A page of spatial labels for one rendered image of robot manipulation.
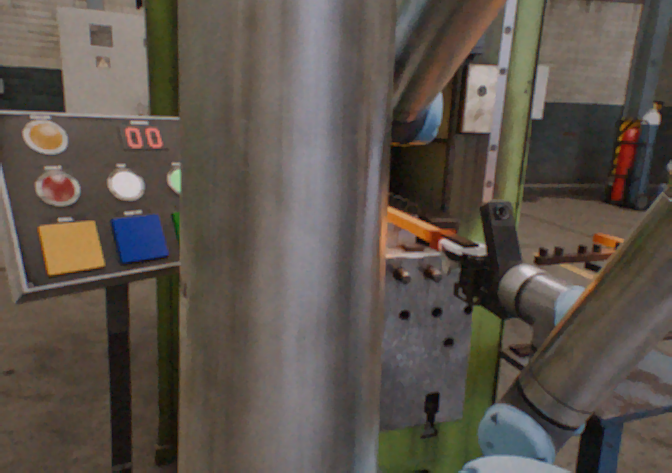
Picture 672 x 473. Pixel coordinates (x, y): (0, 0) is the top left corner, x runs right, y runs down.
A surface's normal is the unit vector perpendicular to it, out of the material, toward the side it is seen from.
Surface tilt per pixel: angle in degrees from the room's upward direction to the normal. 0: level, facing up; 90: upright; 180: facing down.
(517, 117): 90
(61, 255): 60
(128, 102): 90
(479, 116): 90
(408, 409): 90
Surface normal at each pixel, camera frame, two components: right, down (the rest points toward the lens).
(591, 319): -0.87, -0.13
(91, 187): 0.61, -0.33
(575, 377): -0.55, 0.19
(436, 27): -0.39, 0.88
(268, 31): -0.07, 0.11
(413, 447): 0.30, 0.22
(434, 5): -0.58, 0.76
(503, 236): 0.33, -0.26
